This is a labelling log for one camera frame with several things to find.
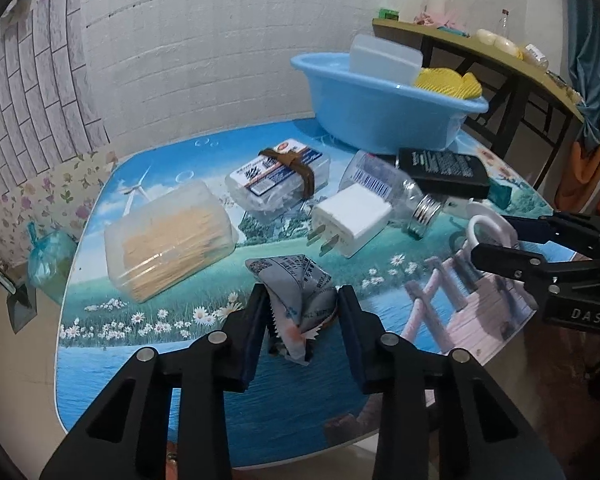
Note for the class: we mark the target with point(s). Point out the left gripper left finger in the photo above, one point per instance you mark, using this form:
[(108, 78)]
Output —
[(124, 432)]

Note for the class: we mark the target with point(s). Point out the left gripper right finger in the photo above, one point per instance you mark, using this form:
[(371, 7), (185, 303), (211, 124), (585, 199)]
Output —
[(482, 434)]

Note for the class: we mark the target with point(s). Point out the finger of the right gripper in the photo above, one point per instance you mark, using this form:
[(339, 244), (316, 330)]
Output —
[(578, 232), (516, 263)]

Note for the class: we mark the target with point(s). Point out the black lotion bottle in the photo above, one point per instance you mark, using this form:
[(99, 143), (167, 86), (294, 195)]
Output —
[(446, 173)]

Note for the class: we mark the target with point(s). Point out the clear plastic bottle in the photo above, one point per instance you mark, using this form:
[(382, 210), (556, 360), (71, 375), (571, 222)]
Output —
[(413, 210)]

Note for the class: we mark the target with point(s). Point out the white power adapter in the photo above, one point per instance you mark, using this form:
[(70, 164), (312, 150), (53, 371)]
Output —
[(348, 220)]

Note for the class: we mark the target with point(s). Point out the grey snack packet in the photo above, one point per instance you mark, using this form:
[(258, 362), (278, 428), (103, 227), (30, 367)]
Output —
[(302, 299)]

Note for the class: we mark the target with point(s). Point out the yellow mesh bag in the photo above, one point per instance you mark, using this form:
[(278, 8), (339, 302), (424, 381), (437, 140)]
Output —
[(449, 83)]

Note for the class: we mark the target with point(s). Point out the clear toothpick box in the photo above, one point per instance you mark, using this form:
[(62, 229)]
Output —
[(157, 245)]

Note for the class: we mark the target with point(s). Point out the frosted plastic container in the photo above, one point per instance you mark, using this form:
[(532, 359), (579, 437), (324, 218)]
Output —
[(384, 59)]

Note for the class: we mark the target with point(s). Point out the teal foil packet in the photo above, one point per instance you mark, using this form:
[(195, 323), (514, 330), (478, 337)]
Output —
[(500, 195)]

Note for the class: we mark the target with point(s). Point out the white soap box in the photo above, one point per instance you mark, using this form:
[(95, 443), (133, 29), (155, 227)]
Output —
[(456, 206)]

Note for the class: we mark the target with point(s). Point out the wooden side table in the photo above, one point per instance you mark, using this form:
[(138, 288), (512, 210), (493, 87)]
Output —
[(531, 121)]

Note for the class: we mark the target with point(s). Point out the grey dustpan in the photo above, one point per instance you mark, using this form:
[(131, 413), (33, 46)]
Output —
[(20, 300)]

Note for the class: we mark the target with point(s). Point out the bagged grain packet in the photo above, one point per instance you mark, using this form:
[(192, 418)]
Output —
[(535, 57)]

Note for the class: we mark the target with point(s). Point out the teal curtain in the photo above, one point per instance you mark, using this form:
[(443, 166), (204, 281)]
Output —
[(584, 65)]

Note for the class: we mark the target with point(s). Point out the teal garbage bag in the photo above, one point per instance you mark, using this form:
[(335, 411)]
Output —
[(50, 262)]

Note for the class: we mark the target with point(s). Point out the cream bread bun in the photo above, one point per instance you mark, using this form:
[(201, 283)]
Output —
[(485, 36), (507, 46)]

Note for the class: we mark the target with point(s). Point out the blue plastic basin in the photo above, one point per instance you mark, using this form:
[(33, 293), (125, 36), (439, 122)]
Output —
[(376, 115)]

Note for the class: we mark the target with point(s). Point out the glass bottle red cap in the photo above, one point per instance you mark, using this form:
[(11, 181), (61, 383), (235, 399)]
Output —
[(503, 26)]

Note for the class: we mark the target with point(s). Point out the pink cloth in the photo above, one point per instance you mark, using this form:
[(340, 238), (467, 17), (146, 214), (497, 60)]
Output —
[(448, 21)]

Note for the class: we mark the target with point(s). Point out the banded floss pick box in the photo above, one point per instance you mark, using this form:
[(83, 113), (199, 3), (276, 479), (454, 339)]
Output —
[(278, 179)]

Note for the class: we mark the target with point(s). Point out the white paper roll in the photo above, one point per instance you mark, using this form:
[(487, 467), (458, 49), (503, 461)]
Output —
[(436, 7)]

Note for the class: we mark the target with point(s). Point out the green small box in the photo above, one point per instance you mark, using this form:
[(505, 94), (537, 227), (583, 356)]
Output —
[(388, 14)]

